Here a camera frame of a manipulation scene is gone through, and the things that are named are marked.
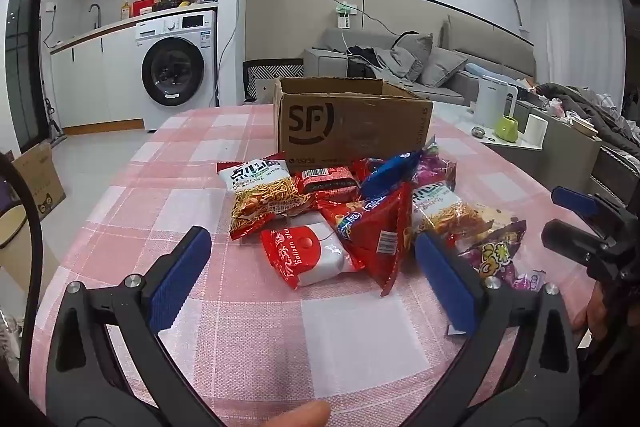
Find beige bread packet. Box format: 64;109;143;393
450;202;516;248

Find wall outlet with charger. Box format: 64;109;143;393
334;3;357;29

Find red and white packet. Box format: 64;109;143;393
260;213;366;290

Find green cup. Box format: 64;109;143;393
494;99;518;142

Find pink plaid tablecloth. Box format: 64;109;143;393
30;104;601;427

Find floor mop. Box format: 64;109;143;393
42;82;66;140

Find white kettle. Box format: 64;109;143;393
474;77;519;125

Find white cup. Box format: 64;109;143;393
524;113;550;150

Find patterned pet carrier box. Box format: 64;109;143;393
242;58;305;104

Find light blue pillow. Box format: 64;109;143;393
465;63;506;80

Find small purple packet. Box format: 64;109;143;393
510;269;546;293

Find white curtain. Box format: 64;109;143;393
530;0;626;82

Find printed cardboard floor box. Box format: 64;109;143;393
10;142;67;220

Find white kitchen counter cabinets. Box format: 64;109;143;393
49;24;146;135

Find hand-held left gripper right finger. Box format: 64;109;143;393
400;232;581;427

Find purple candy packet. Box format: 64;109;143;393
457;221;528;288

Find light grey pillow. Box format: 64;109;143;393
417;47;468;88

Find dark glass door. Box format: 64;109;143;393
5;0;56;152

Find white noodle snack packet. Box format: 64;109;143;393
217;157;313;242
411;184;493;248

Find blue cookie packet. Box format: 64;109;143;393
357;149;426;202

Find red cookie packet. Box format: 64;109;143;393
317;182;413;298

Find person's left hand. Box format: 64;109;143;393
262;401;331;427

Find heap of grey clothes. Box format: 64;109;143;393
535;82;640;158

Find dark grey pillow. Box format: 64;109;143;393
390;32;433;82

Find white washing machine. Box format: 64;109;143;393
134;10;218;131

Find dark red snack packet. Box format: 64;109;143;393
292;166;361;208

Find person's right hand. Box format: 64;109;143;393
571;282;608;343

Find grey sofa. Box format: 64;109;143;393
302;14;538;108

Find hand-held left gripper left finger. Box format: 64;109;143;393
47;226;221;427

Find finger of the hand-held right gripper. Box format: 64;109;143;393
541;219;613;268
551;187;608;220

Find brown cardboard box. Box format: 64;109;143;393
272;77;435;166

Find pile of dark clothes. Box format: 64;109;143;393
347;46;401;80

